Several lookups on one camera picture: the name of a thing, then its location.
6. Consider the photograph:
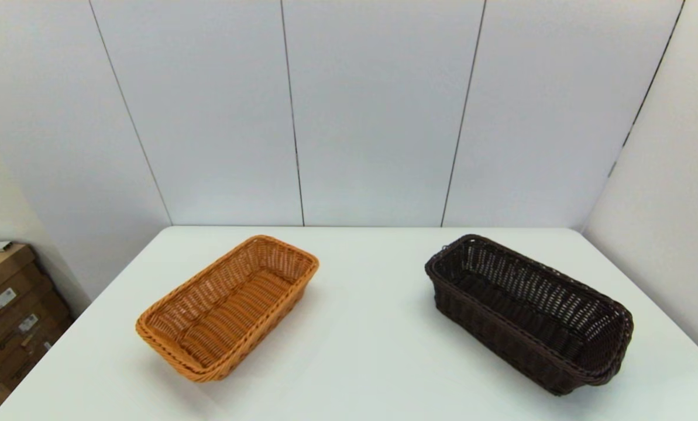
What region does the orange wicker basket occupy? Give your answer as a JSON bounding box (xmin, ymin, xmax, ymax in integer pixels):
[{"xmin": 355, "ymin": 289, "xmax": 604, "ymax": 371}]
[{"xmin": 136, "ymin": 234, "xmax": 319, "ymax": 383}]

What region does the dark brown wicker basket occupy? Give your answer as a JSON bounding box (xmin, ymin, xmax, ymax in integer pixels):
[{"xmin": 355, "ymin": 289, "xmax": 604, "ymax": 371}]
[{"xmin": 425, "ymin": 234, "xmax": 634, "ymax": 396}]

